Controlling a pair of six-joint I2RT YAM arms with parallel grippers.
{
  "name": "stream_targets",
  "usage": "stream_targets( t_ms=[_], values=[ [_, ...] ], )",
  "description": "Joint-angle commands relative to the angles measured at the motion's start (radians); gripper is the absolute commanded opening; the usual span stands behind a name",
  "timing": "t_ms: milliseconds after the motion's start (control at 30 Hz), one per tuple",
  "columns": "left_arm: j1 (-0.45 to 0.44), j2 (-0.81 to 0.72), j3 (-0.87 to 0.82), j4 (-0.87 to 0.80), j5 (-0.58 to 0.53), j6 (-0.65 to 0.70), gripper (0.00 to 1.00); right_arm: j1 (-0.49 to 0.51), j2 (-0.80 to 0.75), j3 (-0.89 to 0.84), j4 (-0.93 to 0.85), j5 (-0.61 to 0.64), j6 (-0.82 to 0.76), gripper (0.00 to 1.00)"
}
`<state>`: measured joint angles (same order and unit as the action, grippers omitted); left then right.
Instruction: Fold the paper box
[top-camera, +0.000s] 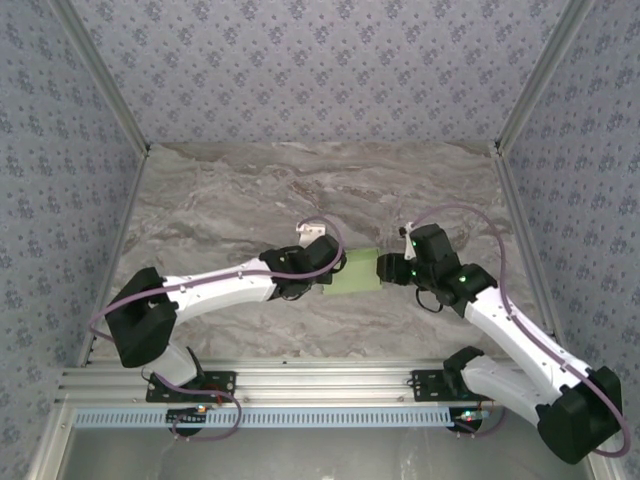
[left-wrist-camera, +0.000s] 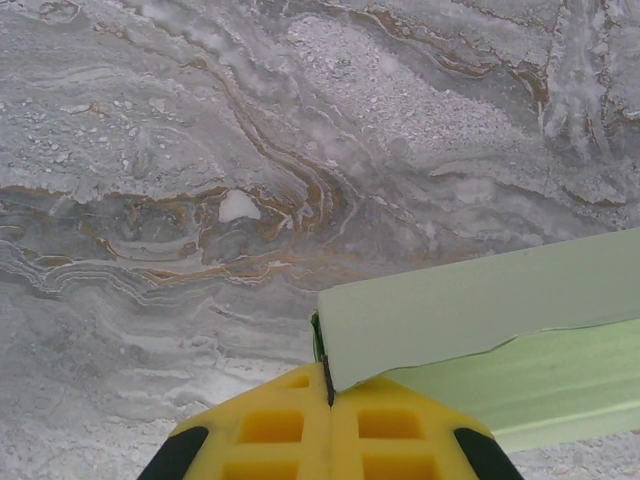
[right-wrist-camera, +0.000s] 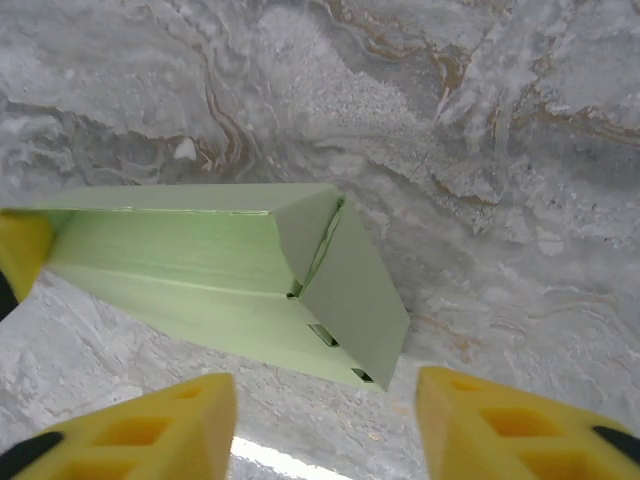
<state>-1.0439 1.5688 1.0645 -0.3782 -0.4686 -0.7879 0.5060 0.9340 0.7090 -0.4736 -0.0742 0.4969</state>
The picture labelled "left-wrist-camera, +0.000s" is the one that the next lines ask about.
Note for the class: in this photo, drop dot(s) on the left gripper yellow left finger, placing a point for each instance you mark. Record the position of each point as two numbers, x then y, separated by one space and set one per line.
280 435

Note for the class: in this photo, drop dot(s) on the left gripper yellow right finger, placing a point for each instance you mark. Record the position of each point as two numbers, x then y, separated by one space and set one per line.
390 435

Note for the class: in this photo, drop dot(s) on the light green paper box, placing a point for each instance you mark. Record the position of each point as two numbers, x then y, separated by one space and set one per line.
475 320

